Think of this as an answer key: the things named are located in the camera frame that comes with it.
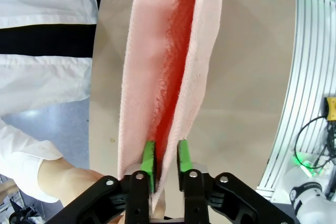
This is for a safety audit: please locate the person's right hand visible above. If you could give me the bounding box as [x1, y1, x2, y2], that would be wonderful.
[37, 157, 125, 224]

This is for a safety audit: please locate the person's white coat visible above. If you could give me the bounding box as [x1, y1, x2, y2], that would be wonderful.
[0, 0, 99, 118]

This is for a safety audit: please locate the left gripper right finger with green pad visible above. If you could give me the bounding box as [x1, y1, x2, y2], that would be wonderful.
[177, 138, 295, 224]

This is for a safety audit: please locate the yellow box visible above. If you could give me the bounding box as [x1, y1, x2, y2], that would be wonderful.
[324, 97, 336, 123]

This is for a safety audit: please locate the person's right forearm white sleeve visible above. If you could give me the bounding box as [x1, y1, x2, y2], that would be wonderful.
[0, 115, 64, 204]

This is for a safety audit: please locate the pink terry towel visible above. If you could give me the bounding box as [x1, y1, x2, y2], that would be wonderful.
[116, 0, 224, 216]

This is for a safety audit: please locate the silver aluminium frame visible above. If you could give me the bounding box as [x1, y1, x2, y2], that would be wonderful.
[255, 0, 336, 201]

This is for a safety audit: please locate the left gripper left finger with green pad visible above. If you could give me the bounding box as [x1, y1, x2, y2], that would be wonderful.
[44, 140, 158, 224]

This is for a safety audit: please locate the black cable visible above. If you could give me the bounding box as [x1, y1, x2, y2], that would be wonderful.
[294, 115, 336, 170]

